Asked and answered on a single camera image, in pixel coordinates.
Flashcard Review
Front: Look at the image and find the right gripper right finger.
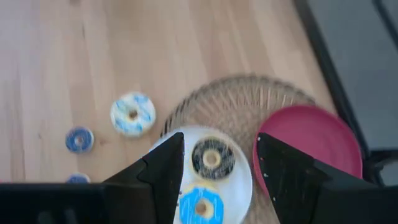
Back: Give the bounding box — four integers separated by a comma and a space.
257, 133, 371, 224

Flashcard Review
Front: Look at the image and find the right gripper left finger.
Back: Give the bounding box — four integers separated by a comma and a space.
102, 131, 185, 224

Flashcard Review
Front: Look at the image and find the large light blue donut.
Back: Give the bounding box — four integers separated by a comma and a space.
179, 185, 224, 224

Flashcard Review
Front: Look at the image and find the large chocolate glazed donut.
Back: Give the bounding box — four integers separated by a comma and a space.
191, 136, 236, 180

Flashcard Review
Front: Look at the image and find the large white blue-drizzled donut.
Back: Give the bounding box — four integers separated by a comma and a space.
110, 91, 156, 138

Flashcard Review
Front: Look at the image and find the small dark blue sprinkled donut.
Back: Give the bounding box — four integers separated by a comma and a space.
65, 126, 95, 154
67, 173, 91, 184

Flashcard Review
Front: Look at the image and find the red plate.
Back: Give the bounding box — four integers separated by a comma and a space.
252, 105, 363, 200

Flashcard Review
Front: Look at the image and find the white plate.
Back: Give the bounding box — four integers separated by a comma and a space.
149, 125, 253, 224

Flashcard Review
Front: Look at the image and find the round woven placemat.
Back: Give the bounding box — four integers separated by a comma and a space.
160, 74, 317, 224

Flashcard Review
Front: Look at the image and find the black aluminium table frame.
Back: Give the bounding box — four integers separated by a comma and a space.
294, 0, 398, 187

